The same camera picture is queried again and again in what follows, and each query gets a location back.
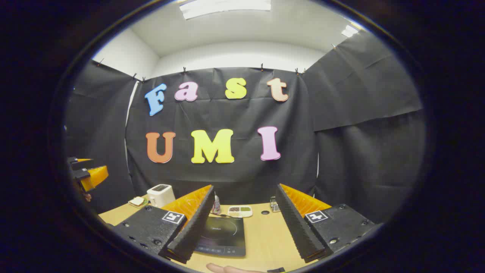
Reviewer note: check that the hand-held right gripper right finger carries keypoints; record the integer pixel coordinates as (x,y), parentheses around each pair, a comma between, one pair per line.
(297,227)

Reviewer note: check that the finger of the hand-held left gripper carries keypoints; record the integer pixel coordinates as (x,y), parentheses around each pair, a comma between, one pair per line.
(93,176)
(75,163)

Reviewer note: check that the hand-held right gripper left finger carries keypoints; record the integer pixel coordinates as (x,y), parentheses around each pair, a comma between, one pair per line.
(193,227)

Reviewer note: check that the black induction cooktop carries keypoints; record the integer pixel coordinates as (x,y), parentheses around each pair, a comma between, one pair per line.
(223,235)

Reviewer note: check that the colourful metal bottle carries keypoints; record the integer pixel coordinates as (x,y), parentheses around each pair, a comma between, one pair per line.
(216,206)

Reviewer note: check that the white toaster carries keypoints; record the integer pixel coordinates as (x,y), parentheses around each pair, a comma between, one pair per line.
(160,195)

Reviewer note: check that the white divided seasoning dish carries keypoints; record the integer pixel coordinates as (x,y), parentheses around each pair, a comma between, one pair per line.
(240,211)

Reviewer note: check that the sandwich with lettuce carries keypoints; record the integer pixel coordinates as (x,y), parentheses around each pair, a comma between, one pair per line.
(136,201)

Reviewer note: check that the black backdrop cloth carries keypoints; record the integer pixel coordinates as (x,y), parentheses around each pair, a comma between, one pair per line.
(212,113)

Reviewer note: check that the small ceiling light panel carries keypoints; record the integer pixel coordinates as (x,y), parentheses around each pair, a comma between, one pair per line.
(349,31)

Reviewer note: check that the large ceiling light panel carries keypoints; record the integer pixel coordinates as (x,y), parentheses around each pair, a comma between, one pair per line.
(227,7)

